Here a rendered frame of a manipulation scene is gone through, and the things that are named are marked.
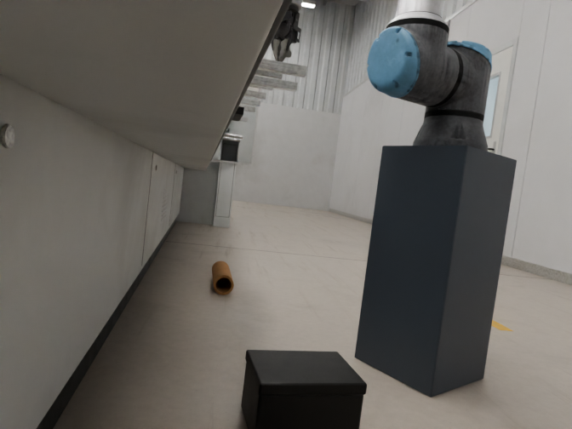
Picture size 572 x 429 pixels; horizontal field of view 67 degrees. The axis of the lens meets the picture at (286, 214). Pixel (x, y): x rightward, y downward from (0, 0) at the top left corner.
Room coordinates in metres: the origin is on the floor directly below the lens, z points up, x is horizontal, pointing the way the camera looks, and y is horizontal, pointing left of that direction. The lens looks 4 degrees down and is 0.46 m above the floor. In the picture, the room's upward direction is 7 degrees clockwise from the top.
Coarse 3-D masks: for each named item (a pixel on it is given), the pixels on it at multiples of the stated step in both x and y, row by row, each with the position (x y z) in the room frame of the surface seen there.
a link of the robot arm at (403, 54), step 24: (408, 0) 1.04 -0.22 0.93; (432, 0) 1.03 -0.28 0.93; (408, 24) 1.01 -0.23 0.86; (432, 24) 1.00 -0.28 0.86; (384, 48) 1.04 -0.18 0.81; (408, 48) 0.98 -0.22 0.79; (432, 48) 1.01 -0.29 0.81; (384, 72) 1.04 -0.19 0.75; (408, 72) 0.99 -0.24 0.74; (432, 72) 1.02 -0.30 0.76; (456, 72) 1.05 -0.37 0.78; (408, 96) 1.06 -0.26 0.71; (432, 96) 1.07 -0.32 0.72
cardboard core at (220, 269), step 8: (216, 264) 1.93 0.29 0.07; (224, 264) 1.92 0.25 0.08; (216, 272) 1.77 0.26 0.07; (224, 272) 1.73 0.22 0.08; (216, 280) 1.68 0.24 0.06; (224, 280) 1.88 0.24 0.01; (232, 280) 1.71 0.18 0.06; (216, 288) 1.70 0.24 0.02; (224, 288) 1.76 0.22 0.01; (232, 288) 1.69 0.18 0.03
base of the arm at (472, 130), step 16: (432, 112) 1.14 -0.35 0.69; (448, 112) 1.10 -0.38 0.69; (464, 112) 1.09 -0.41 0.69; (432, 128) 1.12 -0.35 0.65; (448, 128) 1.09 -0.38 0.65; (464, 128) 1.09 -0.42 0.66; (480, 128) 1.11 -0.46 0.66; (416, 144) 1.15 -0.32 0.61; (432, 144) 1.10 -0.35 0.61; (448, 144) 1.08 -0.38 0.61; (464, 144) 1.07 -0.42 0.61; (480, 144) 1.09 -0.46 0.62
